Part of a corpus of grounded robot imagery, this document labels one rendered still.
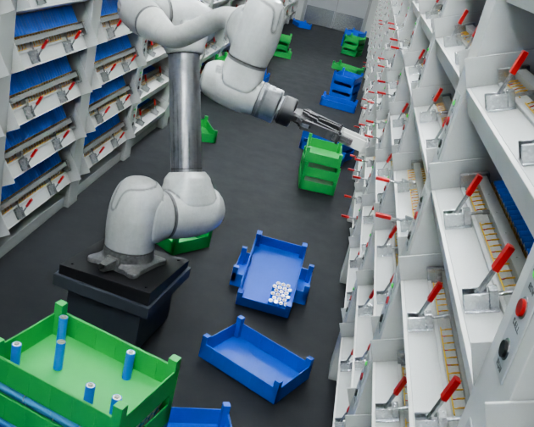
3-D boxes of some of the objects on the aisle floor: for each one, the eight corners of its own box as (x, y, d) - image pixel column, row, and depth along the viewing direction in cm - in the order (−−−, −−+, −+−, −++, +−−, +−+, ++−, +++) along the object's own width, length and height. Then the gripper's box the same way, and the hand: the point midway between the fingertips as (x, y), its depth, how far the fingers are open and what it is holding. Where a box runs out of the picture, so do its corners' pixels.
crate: (197, 356, 220) (203, 335, 217) (236, 334, 236) (241, 314, 233) (273, 405, 206) (280, 383, 203) (308, 378, 222) (314, 357, 219)
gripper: (280, 101, 166) (371, 140, 167) (288, 88, 181) (371, 124, 182) (269, 129, 169) (358, 167, 170) (277, 113, 184) (359, 149, 184)
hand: (353, 140), depth 176 cm, fingers open, 3 cm apart
